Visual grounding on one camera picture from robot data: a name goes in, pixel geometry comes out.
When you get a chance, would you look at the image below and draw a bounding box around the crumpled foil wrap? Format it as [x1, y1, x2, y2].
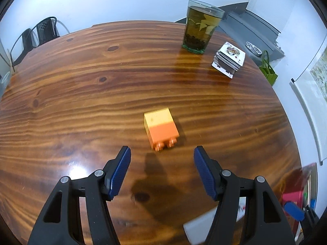
[246, 41, 263, 57]

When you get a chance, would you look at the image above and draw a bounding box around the green gift bag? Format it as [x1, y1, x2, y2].
[259, 50, 278, 81]

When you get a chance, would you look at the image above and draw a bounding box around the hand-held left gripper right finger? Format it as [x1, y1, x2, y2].
[193, 145, 295, 245]

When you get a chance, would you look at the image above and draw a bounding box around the grey staircase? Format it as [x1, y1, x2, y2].
[218, 4, 285, 62]

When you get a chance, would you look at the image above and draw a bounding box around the glass of green tea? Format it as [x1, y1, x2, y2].
[182, 0, 225, 55]

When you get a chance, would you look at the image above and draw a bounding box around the wooden desktop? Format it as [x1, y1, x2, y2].
[0, 20, 303, 245]

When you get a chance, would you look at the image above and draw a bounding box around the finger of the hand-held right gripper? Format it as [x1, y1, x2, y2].
[283, 201, 321, 238]

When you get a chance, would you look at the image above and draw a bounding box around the orange and yellow toy brick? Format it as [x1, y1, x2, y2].
[144, 108, 180, 151]

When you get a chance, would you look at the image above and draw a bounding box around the deck of playing cards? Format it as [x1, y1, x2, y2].
[212, 41, 246, 73]

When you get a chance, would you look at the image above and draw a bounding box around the single playing card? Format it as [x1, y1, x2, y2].
[212, 65, 235, 79]

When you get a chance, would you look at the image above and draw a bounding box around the hanging scroll painting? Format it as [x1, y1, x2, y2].
[290, 38, 327, 166]

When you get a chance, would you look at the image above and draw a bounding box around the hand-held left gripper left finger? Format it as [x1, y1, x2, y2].
[27, 145, 132, 245]

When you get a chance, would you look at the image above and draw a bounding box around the pink tin box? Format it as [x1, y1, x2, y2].
[281, 162, 318, 243]

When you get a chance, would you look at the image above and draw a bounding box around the white flat object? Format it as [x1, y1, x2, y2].
[183, 204, 247, 244]

